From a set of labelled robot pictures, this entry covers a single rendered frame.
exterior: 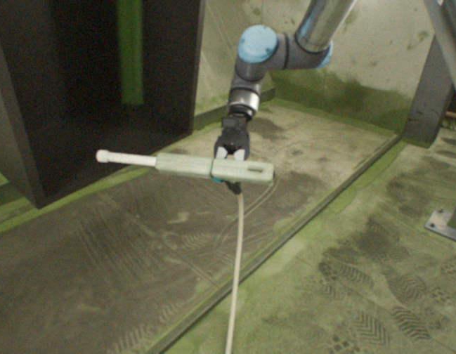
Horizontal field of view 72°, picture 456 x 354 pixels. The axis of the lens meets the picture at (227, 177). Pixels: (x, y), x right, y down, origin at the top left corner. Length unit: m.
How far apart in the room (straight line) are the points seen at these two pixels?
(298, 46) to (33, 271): 1.21
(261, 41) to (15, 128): 0.59
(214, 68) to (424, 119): 1.50
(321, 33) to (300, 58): 0.10
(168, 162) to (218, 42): 1.94
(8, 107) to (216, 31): 2.10
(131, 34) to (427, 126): 1.92
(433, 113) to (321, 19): 1.77
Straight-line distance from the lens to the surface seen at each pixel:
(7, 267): 1.51
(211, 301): 1.16
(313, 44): 0.83
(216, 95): 2.45
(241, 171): 0.77
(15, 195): 1.85
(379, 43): 2.48
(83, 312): 1.23
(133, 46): 1.38
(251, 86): 0.92
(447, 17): 0.21
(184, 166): 0.81
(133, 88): 1.45
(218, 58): 2.60
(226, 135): 0.86
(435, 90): 2.43
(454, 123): 3.00
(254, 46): 0.83
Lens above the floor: 0.98
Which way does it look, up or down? 32 degrees down
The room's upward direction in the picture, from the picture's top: straight up
